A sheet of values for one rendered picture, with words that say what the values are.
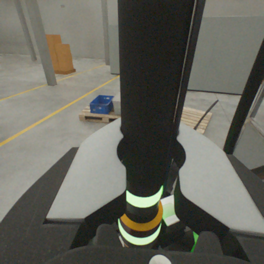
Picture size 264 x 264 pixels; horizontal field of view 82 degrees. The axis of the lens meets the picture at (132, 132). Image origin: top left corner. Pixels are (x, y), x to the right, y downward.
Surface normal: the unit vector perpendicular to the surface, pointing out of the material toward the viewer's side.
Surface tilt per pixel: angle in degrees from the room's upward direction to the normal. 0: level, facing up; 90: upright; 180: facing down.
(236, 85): 90
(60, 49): 90
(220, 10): 90
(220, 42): 90
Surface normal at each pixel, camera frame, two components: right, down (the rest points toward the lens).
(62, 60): -0.24, 0.51
